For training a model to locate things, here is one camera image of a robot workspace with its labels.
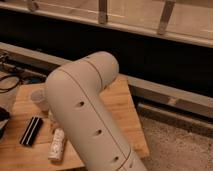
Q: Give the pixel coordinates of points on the white plastic bottle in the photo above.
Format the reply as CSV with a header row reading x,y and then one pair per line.
x,y
57,145

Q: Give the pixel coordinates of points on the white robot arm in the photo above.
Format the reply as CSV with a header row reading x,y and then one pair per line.
x,y
73,94

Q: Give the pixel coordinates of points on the black rectangular box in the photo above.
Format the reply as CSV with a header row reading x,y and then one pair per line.
x,y
31,131

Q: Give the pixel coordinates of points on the black object at left edge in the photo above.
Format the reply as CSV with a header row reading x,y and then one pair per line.
x,y
4,118

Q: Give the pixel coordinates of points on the wooden table board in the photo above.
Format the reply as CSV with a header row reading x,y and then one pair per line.
x,y
15,157

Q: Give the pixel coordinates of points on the metal rail frame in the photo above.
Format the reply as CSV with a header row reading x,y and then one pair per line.
x,y
159,93

